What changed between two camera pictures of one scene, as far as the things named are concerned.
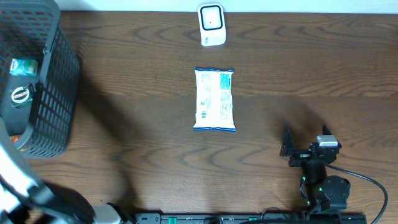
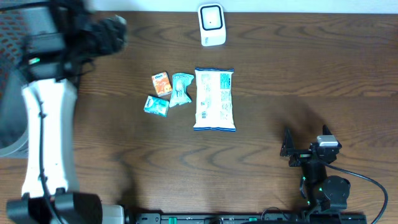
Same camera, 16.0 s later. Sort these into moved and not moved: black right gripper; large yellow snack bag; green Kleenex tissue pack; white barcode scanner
Moved: green Kleenex tissue pack
Not moved: large yellow snack bag; black right gripper; white barcode scanner
